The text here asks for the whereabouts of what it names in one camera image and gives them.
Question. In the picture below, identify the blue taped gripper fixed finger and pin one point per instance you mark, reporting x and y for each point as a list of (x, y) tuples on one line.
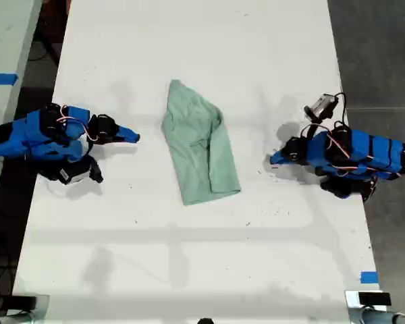
[(128, 132), (279, 155)]

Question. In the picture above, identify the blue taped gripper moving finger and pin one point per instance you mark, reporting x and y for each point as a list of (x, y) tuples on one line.
[(281, 163), (123, 140)]

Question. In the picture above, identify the pale green T-shirt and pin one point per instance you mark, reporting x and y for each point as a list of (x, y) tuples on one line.
[(195, 148)]

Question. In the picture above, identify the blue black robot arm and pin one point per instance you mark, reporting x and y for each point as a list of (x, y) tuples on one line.
[(37, 131), (371, 152)]

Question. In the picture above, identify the long blue tape strip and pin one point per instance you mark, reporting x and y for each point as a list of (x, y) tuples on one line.
[(1, 79)]

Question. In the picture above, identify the pale side table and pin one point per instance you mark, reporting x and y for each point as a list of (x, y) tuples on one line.
[(6, 40)]

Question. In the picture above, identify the short blue tape strip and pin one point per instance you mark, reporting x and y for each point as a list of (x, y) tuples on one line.
[(369, 276)]

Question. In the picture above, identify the small black box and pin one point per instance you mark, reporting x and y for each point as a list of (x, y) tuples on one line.
[(20, 301), (374, 298)]

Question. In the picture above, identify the dark round object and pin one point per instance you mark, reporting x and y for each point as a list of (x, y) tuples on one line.
[(206, 321)]

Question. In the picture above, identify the grey pipe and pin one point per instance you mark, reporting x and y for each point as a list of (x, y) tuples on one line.
[(10, 319), (381, 317)]

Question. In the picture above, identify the black silver camera box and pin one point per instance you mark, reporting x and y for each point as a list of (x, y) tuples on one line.
[(320, 106)]

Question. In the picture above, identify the black camera box white label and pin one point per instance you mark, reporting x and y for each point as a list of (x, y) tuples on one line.
[(67, 175)]

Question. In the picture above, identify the white metal bracket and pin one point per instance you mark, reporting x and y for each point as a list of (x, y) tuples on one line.
[(351, 298)]

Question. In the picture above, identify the grey metal bracket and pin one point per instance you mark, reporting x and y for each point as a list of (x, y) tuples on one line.
[(42, 305)]

